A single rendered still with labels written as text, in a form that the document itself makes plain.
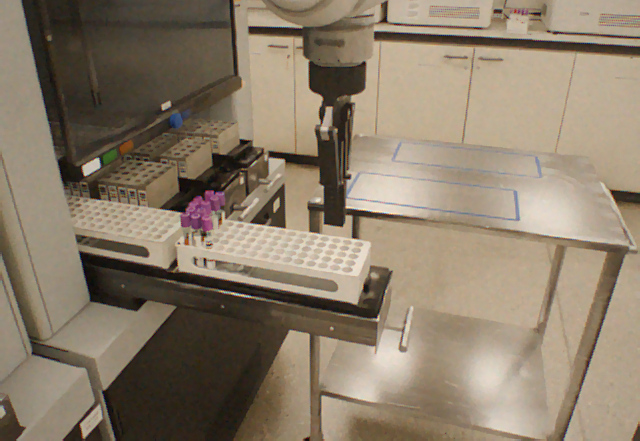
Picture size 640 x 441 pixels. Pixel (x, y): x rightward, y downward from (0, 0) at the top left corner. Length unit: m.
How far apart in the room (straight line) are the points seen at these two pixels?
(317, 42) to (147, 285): 0.49
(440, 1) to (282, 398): 2.14
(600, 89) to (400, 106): 1.06
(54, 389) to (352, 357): 0.85
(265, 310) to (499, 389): 0.81
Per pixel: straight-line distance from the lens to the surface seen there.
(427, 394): 1.40
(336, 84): 0.65
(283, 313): 0.79
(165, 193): 1.07
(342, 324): 0.77
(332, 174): 0.68
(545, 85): 3.03
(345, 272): 0.75
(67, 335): 0.92
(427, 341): 1.54
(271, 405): 1.72
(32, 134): 0.81
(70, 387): 0.83
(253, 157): 1.28
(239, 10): 1.37
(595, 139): 3.16
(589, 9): 3.00
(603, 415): 1.91
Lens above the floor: 1.28
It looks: 26 degrees down
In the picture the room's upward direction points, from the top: straight up
